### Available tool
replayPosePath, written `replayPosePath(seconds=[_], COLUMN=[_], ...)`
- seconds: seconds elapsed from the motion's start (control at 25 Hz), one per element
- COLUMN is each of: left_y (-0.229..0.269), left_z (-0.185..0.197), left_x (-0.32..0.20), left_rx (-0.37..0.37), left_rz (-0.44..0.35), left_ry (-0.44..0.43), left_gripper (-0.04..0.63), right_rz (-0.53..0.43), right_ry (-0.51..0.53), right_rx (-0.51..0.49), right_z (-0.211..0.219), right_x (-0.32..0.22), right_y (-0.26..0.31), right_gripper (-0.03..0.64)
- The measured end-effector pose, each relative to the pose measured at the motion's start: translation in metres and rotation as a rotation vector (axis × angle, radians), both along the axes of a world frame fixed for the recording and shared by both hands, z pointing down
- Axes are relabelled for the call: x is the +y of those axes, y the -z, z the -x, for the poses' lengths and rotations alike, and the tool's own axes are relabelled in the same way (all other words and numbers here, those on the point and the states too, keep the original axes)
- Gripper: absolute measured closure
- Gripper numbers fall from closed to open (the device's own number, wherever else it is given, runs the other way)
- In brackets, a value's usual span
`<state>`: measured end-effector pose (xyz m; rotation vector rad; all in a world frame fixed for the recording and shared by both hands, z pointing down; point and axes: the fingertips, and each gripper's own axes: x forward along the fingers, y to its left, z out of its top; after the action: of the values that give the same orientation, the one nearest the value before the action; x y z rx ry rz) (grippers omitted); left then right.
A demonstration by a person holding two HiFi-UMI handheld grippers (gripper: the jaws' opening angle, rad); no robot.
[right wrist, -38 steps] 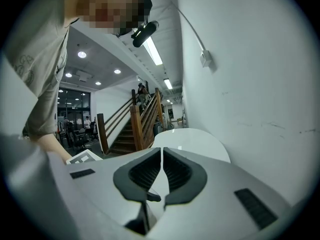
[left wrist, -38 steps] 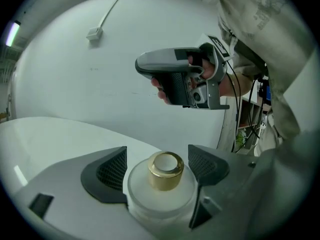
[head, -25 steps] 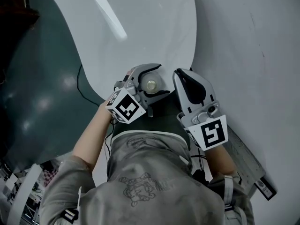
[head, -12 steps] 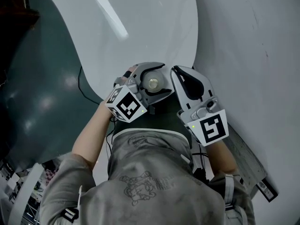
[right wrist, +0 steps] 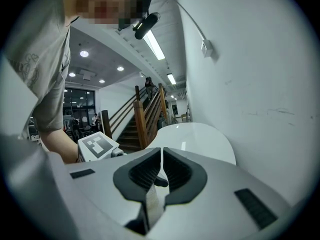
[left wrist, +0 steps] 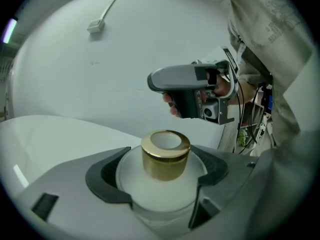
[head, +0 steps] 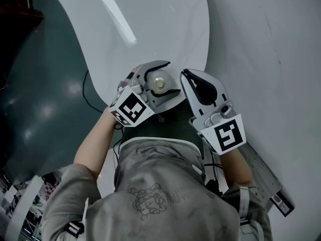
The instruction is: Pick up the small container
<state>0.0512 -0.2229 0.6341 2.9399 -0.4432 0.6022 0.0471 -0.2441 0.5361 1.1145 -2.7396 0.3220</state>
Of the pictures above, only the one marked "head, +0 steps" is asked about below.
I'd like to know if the thin black cable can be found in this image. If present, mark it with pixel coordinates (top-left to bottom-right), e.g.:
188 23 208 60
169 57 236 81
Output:
82 69 107 113
112 124 124 172

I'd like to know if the white shoulder strap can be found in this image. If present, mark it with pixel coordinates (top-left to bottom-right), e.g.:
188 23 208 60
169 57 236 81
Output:
237 186 252 226

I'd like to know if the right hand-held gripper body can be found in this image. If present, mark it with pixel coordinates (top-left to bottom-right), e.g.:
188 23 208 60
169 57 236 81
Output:
188 100 247 156

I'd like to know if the person's left forearm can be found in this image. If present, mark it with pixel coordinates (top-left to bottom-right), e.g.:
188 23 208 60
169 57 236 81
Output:
73 106 121 181

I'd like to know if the black strap buckle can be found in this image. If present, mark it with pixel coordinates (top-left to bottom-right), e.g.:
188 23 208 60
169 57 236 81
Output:
65 220 85 236

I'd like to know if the person's left hand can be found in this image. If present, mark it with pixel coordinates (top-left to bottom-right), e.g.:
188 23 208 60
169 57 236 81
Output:
119 65 140 86

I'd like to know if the person's right forearm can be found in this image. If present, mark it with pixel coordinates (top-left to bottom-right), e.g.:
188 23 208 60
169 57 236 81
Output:
220 146 254 188

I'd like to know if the grey board with black label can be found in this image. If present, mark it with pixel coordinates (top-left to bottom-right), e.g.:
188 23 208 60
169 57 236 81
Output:
240 141 295 217

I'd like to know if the person's grey printed shirt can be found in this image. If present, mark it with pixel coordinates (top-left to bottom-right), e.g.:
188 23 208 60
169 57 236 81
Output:
41 137 273 241

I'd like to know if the small round white container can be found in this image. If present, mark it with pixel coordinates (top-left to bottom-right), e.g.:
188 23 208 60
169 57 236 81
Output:
146 68 177 93

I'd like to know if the dark brown furniture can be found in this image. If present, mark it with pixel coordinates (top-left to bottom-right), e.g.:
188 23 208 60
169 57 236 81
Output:
0 0 45 36

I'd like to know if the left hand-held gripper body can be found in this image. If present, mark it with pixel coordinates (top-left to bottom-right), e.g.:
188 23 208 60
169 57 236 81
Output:
107 63 158 128

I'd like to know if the bundle of black cables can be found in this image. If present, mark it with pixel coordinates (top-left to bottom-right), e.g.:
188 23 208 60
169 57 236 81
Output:
202 143 225 198

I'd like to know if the white beam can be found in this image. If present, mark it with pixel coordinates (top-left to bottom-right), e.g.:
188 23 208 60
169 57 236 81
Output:
7 175 45 241

